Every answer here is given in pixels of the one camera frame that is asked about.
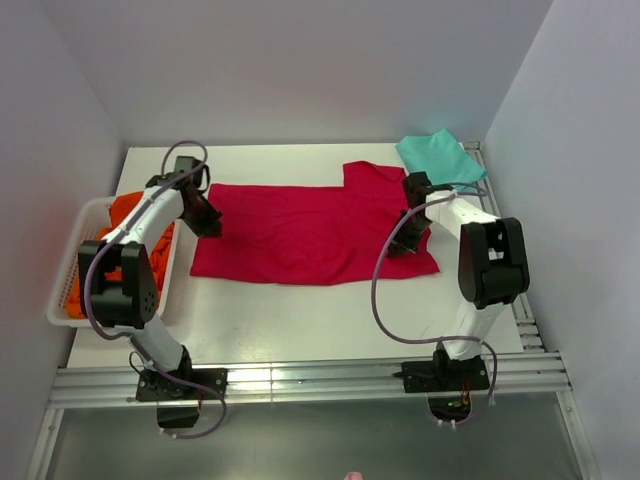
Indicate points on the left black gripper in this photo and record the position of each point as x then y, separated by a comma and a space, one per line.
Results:
211, 223

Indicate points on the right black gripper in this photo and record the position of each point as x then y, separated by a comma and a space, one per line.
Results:
400, 244

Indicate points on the crimson red t shirt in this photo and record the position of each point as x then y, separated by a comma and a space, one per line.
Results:
310, 236

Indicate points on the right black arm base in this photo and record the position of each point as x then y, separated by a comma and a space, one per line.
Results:
456, 379

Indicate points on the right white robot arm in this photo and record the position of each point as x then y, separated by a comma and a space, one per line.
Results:
453, 213

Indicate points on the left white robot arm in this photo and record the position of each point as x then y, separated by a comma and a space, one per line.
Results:
119, 293

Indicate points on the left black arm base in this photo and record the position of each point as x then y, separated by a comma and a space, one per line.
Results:
182, 393

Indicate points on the teal folded t shirt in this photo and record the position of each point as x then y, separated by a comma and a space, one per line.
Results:
441, 157

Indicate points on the white plastic basket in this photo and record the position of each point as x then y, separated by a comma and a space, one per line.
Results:
93, 216

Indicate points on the pink object at bottom edge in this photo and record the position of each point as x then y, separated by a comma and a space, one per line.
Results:
354, 476

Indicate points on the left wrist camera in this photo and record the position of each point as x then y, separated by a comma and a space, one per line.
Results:
187, 171

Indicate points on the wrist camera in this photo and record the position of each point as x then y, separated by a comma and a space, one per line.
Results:
187, 171
417, 187

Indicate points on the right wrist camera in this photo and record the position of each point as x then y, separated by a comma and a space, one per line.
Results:
417, 187

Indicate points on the aluminium right side rail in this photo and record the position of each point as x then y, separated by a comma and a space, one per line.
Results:
499, 251

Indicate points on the aluminium rail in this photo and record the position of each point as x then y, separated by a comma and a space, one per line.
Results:
499, 251
315, 381

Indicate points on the aluminium front rail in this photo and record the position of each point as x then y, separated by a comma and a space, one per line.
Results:
315, 381

